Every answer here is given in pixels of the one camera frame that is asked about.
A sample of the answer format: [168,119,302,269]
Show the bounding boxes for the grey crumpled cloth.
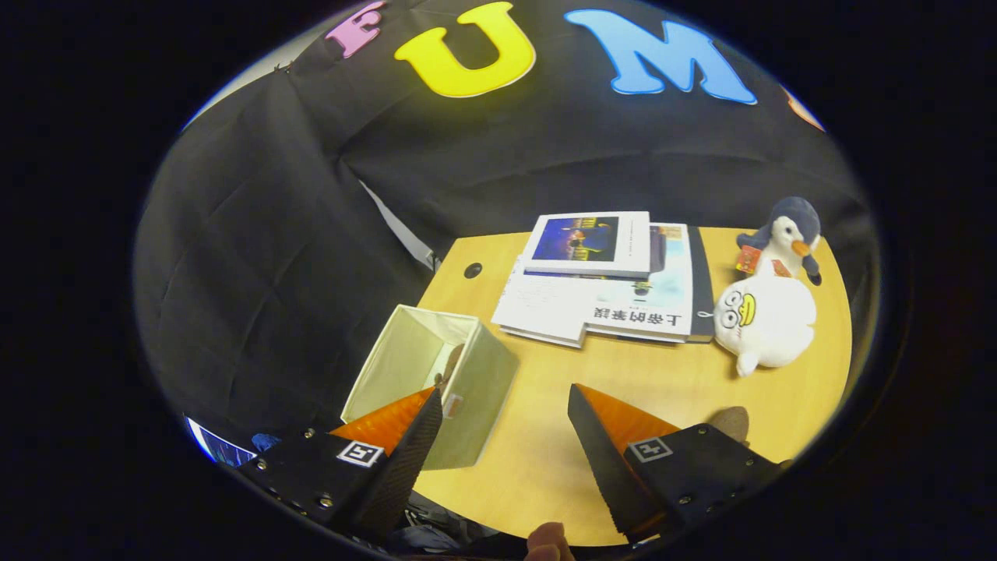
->
[401,505,527,558]

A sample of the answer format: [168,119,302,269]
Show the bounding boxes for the green fabric storage box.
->
[341,304,520,471]

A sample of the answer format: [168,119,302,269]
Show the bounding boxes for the white book with teal picture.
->
[584,224,694,344]

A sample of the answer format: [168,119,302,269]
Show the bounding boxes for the blue grey penguin plush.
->
[736,196,823,285]

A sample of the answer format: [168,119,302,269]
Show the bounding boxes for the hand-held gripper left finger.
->
[238,387,445,542]

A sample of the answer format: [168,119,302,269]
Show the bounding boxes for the brown fuzzy shoe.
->
[709,405,750,446]
[440,343,466,388]

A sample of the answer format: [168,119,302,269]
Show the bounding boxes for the computer monitor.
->
[185,415,258,467]

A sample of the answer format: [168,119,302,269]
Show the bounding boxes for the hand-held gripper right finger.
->
[567,383,780,545]

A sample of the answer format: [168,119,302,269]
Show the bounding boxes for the white round plush toy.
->
[713,269,817,377]

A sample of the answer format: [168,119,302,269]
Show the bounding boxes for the white book with blue picture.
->
[522,210,652,280]

